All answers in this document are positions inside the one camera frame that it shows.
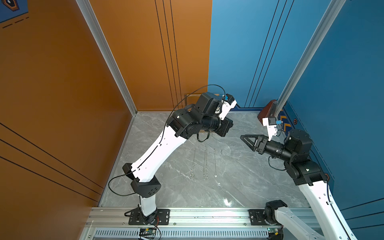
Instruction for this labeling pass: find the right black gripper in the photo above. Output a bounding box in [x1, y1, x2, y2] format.
[240, 134, 295, 164]

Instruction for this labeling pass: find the silver chain necklace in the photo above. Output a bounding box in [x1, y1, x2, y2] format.
[189, 146, 196, 178]

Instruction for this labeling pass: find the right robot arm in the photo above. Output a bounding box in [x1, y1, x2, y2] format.
[240, 129, 356, 240]

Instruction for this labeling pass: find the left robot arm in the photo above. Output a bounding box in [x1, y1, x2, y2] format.
[123, 92, 237, 225]

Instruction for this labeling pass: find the wooden jewelry display stand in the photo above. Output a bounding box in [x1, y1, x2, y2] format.
[182, 93, 207, 106]

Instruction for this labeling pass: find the red corner block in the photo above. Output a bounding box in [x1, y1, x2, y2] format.
[258, 100, 278, 124]

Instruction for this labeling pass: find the right green circuit board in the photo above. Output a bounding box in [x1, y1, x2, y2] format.
[268, 228, 281, 235]

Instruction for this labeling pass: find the green circuit board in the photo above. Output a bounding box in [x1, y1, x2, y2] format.
[268, 228, 281, 235]
[139, 228, 157, 236]

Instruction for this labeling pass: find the left green circuit board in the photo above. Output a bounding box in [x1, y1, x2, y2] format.
[139, 228, 157, 236]

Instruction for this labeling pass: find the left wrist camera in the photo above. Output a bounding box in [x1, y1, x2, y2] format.
[219, 94, 237, 121]

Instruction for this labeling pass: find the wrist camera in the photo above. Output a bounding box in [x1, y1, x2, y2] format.
[262, 117, 284, 141]
[219, 94, 237, 121]

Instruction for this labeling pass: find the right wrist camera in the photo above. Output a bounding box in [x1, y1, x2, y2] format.
[262, 117, 284, 141]

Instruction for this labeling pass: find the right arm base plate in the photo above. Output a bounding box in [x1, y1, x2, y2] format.
[248, 208, 281, 226]

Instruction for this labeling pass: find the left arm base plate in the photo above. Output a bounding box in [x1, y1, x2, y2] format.
[124, 207, 171, 226]

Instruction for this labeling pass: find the right aluminium corner post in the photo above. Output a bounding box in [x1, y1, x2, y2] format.
[274, 0, 346, 117]

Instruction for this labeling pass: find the aluminium corner post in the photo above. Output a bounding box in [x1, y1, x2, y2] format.
[76, 0, 138, 117]
[274, 0, 346, 117]

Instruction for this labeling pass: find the aluminium front rail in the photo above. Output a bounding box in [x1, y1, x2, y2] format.
[86, 207, 263, 228]

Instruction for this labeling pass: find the left aluminium corner post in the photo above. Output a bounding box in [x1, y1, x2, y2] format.
[76, 0, 138, 117]

